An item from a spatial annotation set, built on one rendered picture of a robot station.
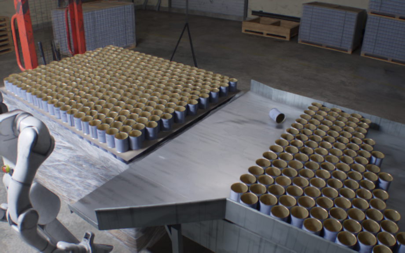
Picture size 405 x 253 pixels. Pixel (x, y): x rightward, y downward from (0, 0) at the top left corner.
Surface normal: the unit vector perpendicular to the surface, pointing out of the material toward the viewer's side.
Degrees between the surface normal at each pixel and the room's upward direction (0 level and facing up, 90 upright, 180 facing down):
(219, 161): 0
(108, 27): 88
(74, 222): 0
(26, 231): 101
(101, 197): 0
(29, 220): 88
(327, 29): 88
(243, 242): 90
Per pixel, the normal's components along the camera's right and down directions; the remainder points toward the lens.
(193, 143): 0.03, -0.88
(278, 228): -0.55, 0.37
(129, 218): 0.19, 0.46
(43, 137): 0.94, -0.14
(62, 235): 0.88, 0.24
